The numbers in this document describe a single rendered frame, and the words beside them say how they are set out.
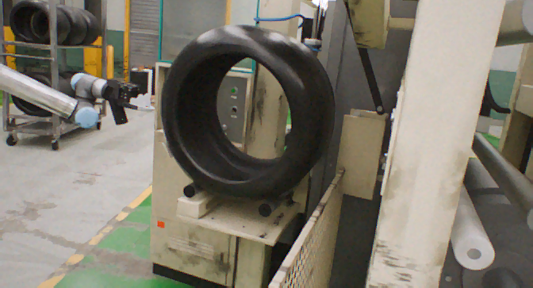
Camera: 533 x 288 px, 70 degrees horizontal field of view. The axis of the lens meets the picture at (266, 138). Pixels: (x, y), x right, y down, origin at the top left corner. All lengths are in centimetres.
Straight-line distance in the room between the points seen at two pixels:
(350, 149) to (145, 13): 996
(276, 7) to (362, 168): 69
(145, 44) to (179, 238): 909
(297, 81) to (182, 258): 152
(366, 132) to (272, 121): 38
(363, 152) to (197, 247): 121
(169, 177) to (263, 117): 83
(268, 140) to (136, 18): 976
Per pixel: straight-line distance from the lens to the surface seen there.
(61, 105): 150
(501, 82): 1141
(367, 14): 113
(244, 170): 150
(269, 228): 135
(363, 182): 145
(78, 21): 527
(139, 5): 1115
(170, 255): 239
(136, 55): 1119
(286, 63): 112
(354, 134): 141
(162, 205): 229
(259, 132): 158
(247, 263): 181
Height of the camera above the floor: 141
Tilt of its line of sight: 14 degrees down
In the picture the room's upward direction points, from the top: 6 degrees clockwise
